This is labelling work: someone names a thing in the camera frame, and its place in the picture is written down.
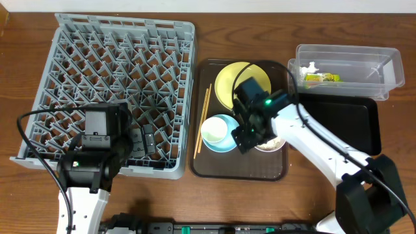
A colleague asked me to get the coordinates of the white tissue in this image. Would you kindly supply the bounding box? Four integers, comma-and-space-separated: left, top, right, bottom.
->
300, 62, 319, 78

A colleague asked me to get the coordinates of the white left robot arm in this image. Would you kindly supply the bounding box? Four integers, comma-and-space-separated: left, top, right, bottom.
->
57, 102, 155, 233

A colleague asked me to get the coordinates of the light blue plate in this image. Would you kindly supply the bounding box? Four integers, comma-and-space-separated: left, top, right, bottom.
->
202, 114, 239, 153

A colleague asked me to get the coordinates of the grey dishwasher rack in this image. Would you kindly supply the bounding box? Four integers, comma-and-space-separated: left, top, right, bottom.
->
25, 14, 197, 179

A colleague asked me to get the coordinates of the black plastic tray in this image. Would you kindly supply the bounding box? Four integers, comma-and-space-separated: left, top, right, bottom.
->
299, 93, 382, 156

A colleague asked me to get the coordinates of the clear plastic bin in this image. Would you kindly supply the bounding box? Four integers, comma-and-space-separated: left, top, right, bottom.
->
287, 44, 405, 100

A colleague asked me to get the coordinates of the wooden chopstick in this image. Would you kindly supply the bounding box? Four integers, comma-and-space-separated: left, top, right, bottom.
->
197, 84, 212, 154
193, 88, 209, 159

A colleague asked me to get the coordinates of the white green cup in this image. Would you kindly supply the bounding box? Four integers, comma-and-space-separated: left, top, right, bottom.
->
201, 116, 228, 143

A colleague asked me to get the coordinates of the wooden chopstick left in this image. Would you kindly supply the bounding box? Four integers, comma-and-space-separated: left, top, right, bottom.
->
193, 88, 209, 159

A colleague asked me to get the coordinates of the green yellow snack wrapper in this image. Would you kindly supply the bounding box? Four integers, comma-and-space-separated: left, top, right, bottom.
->
304, 73, 342, 87

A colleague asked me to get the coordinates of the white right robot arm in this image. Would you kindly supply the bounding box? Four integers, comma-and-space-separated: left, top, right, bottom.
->
231, 90, 415, 233

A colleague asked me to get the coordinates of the yellow plate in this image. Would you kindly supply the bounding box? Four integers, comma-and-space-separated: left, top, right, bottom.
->
214, 62, 271, 110

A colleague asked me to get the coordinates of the wooden chopstick right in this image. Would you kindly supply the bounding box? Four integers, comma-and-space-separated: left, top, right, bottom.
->
197, 84, 212, 154

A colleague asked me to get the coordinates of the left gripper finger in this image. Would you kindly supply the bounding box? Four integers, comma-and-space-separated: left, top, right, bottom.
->
142, 124, 156, 155
130, 128, 145, 158

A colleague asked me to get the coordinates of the brown plastic tray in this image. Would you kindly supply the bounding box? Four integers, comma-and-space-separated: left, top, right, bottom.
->
190, 59, 289, 181

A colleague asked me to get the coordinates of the white bowl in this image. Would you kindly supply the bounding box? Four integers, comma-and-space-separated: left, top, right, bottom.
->
255, 136, 286, 152

